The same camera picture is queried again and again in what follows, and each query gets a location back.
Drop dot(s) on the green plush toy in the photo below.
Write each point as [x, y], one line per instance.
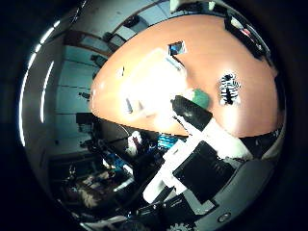
[202, 98]

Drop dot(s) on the ceiling light strip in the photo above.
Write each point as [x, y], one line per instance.
[43, 96]
[21, 102]

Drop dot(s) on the blue plastic crate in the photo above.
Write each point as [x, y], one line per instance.
[166, 141]

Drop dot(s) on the zebra striped plush toy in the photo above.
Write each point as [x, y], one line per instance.
[229, 89]

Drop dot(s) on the small blue framed card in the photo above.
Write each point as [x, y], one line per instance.
[177, 48]

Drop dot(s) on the brown wooden door frame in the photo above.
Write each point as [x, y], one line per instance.
[75, 38]

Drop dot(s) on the seated person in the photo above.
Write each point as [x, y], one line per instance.
[86, 192]

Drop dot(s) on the black tray with toys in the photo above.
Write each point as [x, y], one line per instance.
[250, 38]

